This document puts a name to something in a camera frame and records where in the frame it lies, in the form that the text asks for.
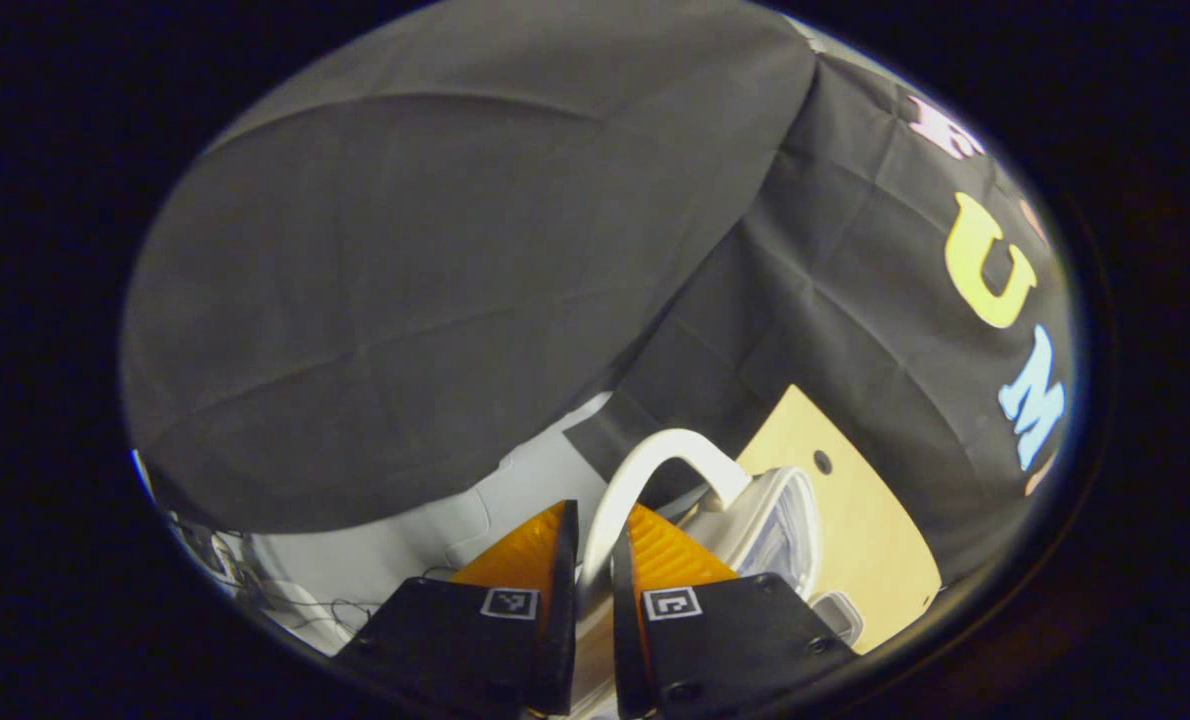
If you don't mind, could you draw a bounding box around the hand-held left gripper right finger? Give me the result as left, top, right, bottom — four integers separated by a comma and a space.
609, 502, 858, 720

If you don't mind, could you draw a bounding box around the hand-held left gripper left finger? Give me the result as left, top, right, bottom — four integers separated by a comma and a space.
335, 499, 582, 717

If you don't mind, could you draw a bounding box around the white clear suitcase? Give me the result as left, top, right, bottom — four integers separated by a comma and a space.
577, 428, 866, 656

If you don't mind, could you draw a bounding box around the black backdrop cloth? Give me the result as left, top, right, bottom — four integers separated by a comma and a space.
120, 0, 1081, 586

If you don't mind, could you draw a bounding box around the dark cable bundle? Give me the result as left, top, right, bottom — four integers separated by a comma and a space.
160, 508, 256, 606

